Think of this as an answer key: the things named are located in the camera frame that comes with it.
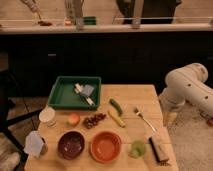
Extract grey blue sponge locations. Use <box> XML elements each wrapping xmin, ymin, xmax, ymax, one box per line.
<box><xmin>81</xmin><ymin>85</ymin><xmax>94</xmax><ymax>97</ymax></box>

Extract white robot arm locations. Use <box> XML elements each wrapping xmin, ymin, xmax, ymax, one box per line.
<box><xmin>159</xmin><ymin>63</ymin><xmax>213</xmax><ymax>117</ymax></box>

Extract yellow banana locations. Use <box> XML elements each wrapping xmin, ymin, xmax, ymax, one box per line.
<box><xmin>108</xmin><ymin>111</ymin><xmax>126</xmax><ymax>128</ymax></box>

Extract green cucumber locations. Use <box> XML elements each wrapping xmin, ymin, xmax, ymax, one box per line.
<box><xmin>109</xmin><ymin>98</ymin><xmax>123</xmax><ymax>116</ymax></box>

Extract dark background cabinet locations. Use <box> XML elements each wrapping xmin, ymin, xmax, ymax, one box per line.
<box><xmin>0</xmin><ymin>31</ymin><xmax>213</xmax><ymax>96</ymax></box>

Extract silver fork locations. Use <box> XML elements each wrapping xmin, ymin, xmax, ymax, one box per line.
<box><xmin>133</xmin><ymin>107</ymin><xmax>157</xmax><ymax>132</ymax></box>

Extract green plastic tray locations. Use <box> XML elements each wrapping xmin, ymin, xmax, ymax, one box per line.
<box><xmin>48</xmin><ymin>76</ymin><xmax>101</xmax><ymax>110</ymax></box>

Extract red grapes bunch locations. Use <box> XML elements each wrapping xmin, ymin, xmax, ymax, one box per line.
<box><xmin>83</xmin><ymin>113</ymin><xmax>106</xmax><ymax>129</ymax></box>

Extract orange peach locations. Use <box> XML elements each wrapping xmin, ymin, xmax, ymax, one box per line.
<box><xmin>68</xmin><ymin>113</ymin><xmax>80</xmax><ymax>126</ymax></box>

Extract wooden table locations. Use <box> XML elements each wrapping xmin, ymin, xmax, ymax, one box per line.
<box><xmin>24</xmin><ymin>85</ymin><xmax>179</xmax><ymax>171</ymax></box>

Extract orange bowl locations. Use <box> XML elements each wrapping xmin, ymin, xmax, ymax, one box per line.
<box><xmin>90</xmin><ymin>131</ymin><xmax>122</xmax><ymax>164</ymax></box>

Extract purple bowl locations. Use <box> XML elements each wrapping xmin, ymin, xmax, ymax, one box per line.
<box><xmin>57</xmin><ymin>131</ymin><xmax>85</xmax><ymax>160</ymax></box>

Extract green cup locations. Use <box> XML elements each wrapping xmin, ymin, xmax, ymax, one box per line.
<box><xmin>129</xmin><ymin>140</ymin><xmax>146</xmax><ymax>158</ymax></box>

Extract black scrub brush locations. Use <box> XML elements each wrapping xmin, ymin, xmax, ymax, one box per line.
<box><xmin>149</xmin><ymin>136</ymin><xmax>169</xmax><ymax>164</ymax></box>

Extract translucent plastic container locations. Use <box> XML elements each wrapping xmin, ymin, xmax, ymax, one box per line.
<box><xmin>24</xmin><ymin>131</ymin><xmax>48</xmax><ymax>157</ymax></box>

